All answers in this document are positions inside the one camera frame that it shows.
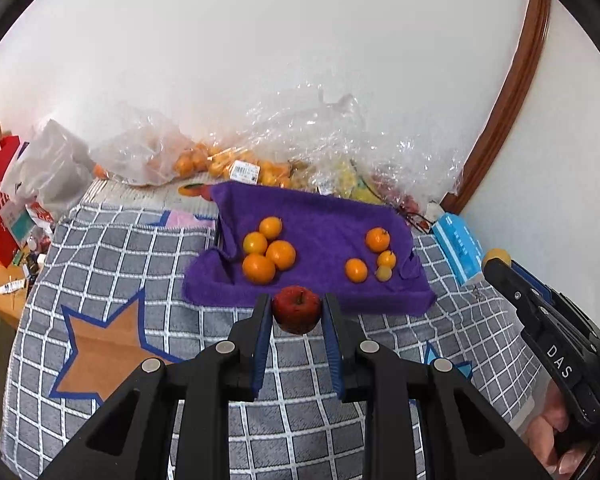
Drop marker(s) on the oval orange kumquat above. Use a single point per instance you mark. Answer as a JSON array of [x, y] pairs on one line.
[[271, 227]]

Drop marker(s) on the person's right hand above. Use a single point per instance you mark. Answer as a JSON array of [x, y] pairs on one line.
[[542, 430]]

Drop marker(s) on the grey checkered star cloth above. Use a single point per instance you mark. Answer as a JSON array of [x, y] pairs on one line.
[[297, 429]]

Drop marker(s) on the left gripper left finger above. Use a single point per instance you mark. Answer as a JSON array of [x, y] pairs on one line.
[[130, 435]]

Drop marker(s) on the yellow green small fruit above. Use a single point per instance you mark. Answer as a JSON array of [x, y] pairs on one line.
[[497, 254]]

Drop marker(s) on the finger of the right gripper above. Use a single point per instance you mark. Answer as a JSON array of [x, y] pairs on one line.
[[525, 294], [558, 300]]

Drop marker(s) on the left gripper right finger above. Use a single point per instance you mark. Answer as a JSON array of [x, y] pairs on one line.
[[414, 408]]

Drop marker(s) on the fruit printed cardboard box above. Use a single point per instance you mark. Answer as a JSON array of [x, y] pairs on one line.
[[164, 197]]

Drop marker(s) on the large orange with stem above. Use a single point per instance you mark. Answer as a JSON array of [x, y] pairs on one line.
[[377, 240]]

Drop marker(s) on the blue tissue pack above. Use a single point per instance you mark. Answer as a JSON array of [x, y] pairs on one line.
[[460, 247]]

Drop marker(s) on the small white tube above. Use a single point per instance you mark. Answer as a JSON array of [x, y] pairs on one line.
[[13, 286]]

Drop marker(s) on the clear bag of oranges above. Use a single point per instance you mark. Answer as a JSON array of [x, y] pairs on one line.
[[145, 148]]

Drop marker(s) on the large crumpled clear plastic bag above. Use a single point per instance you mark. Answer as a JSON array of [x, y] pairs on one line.
[[317, 134]]

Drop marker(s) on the brown wooden door frame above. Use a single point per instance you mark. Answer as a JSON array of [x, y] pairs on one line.
[[507, 106]]

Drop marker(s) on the small orange tangerine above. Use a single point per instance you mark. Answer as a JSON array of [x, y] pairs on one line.
[[387, 259]]

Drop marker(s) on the small red apple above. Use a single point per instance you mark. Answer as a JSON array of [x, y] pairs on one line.
[[296, 310]]

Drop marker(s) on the yellow snack package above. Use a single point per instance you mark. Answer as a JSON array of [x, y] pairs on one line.
[[347, 183]]

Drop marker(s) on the large round orange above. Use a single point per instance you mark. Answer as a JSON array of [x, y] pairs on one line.
[[282, 254]]

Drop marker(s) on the pale yellow small fruit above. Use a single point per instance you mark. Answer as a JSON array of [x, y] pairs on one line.
[[383, 273]]

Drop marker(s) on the purple towel covered tray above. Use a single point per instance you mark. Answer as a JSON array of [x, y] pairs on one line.
[[325, 231]]

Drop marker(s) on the yellow orange mandarin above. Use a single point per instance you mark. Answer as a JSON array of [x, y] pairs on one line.
[[255, 243]]

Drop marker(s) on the white plastic bag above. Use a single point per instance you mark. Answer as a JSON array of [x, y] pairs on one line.
[[51, 174]]

